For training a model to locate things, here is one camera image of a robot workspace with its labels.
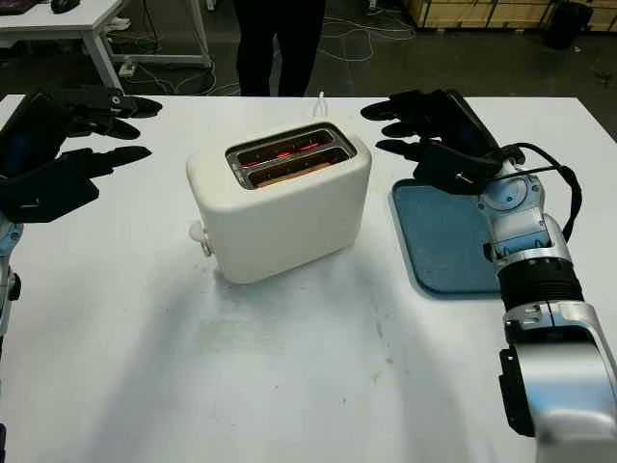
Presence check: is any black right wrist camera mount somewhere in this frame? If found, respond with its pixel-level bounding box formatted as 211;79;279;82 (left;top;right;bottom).
413;138;502;194

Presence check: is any blue plastic tray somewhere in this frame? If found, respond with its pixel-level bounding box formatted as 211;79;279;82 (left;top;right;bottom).
389;178;502;295

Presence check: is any white two-slot toaster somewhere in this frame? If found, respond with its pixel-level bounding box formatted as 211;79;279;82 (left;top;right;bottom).
186;123;372;286

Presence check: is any toast slice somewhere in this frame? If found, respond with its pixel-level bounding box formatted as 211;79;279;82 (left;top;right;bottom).
254;162;335;189

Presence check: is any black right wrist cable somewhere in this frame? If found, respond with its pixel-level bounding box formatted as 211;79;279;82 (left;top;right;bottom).
486;142;585;240

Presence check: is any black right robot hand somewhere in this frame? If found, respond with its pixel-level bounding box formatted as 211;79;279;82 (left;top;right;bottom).
360;89;501;160

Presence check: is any wooden crate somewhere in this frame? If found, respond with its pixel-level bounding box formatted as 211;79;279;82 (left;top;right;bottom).
403;0;617;35

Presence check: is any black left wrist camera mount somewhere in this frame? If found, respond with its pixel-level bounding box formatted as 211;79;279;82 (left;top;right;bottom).
0;158;100;224

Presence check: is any black bin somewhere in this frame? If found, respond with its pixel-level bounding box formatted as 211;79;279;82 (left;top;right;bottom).
544;2;593;52

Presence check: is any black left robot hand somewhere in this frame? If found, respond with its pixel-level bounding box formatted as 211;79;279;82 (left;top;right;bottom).
0;85;164;180

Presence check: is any person in dark trousers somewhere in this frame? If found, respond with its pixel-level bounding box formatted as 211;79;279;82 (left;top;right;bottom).
233;0;327;97

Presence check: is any grey floor cable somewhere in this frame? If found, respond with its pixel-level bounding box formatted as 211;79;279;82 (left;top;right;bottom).
134;62;240;96

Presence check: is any white desk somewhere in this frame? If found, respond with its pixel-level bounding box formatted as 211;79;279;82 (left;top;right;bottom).
0;0;213;86

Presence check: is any white toaster power cord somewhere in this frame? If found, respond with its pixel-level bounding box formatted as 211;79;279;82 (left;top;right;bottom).
308;91;332;121

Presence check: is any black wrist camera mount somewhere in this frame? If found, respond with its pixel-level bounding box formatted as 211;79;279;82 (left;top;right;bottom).
0;158;100;224
413;138;502;194

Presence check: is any white floor cable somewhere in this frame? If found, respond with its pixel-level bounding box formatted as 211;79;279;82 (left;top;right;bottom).
320;16;416;64

